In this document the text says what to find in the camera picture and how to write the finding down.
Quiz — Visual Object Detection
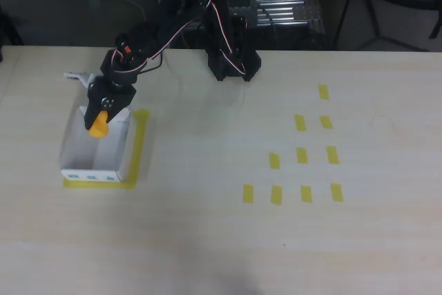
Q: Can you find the orange rubber duck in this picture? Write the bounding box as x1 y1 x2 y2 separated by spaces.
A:
87 111 110 139

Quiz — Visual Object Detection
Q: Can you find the white cardboard box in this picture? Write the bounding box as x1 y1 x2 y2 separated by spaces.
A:
60 104 133 184

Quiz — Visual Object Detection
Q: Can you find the dark clothed person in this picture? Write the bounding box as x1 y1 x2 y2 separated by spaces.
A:
0 4 24 63

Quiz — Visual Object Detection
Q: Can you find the aluminium profile rack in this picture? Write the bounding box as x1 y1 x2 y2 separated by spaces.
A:
155 0 326 49

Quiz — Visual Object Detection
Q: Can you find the white gripper camera mount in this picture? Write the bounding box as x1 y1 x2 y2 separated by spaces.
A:
63 70 98 91

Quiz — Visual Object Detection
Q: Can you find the black cable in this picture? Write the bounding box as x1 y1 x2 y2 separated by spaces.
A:
137 51 166 75

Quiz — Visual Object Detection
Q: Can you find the black table leg frame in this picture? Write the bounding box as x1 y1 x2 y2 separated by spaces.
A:
331 0 442 51

